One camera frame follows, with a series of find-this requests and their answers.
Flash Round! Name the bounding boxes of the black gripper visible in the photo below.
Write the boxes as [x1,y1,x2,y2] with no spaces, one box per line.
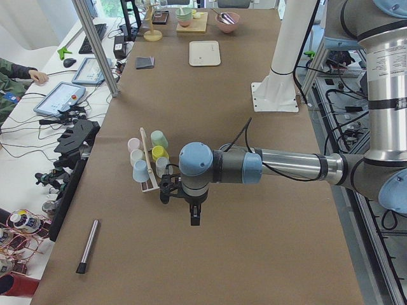
[182,184,209,226]

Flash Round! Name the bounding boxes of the green cup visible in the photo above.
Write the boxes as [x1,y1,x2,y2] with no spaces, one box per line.
[150,130,169,149]

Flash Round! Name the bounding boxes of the grey white cup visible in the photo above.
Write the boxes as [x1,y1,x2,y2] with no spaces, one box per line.
[155,156,169,178]

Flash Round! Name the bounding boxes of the light blue cup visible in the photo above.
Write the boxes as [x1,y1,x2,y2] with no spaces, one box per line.
[132,159,149,183]

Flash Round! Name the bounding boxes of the yellow cup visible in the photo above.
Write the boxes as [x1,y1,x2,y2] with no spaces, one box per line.
[151,145,169,162]

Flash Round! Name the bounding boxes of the cream white cup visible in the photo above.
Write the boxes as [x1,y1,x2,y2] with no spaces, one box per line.
[130,149,145,167]

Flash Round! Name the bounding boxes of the pink cup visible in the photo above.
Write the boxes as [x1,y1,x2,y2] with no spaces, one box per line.
[127,138,142,153]

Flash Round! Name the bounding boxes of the cream serving tray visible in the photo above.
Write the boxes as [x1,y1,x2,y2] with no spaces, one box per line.
[189,41,221,67]

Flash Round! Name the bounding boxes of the dark brown small tray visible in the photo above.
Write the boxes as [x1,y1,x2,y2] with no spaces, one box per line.
[152,11,169,25]

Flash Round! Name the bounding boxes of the person's hand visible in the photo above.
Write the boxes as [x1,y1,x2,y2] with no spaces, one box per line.
[28,69,49,85]

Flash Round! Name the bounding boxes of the silver metal rod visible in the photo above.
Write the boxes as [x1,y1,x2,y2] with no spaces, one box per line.
[76,219,99,274]

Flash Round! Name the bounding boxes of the black tool holder stand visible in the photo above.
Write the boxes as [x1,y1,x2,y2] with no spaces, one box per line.
[35,119,100,241]

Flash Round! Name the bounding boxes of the far teach pendant tablet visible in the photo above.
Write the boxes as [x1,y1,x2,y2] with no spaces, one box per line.
[71,57,104,86]

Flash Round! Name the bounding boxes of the teach pendant tablet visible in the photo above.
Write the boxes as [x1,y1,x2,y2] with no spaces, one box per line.
[33,82,86,117]
[71,57,104,86]

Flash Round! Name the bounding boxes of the near teach pendant tablet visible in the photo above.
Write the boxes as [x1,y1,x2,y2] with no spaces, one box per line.
[33,82,86,117]

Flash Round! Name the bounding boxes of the plastic bottle with label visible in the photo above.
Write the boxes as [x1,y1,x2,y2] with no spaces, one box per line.
[10,213,41,234]

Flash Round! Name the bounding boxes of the black power adapter box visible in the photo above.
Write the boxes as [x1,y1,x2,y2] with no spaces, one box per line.
[113,36,127,60]

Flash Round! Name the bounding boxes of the wooden mug tree stand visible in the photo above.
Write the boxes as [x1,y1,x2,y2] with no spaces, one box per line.
[142,0,163,42]

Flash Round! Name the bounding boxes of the pink bowl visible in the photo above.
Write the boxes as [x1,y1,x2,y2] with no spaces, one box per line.
[215,12,240,33]

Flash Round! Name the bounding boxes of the bamboo cutting board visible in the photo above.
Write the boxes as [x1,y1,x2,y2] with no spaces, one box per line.
[176,12,208,34]

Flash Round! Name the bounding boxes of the black computer mouse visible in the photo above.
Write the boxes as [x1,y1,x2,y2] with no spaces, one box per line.
[63,58,76,68]

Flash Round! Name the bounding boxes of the stacked green bowls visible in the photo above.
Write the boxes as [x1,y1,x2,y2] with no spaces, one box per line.
[176,8,193,27]

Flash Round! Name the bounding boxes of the red cylinder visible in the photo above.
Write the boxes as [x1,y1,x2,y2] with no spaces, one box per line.
[1,273,40,297]

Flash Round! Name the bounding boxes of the black keyboard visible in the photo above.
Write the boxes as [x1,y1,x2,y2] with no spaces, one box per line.
[78,23,107,55]

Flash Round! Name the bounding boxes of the green clamp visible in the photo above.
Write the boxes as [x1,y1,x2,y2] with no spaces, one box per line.
[57,46,72,60]

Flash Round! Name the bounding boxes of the copper wire basket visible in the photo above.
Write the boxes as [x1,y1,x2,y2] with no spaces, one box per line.
[1,209,52,275]

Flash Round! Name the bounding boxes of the aluminium frame post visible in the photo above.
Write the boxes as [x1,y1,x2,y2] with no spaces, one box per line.
[72,0,119,98]

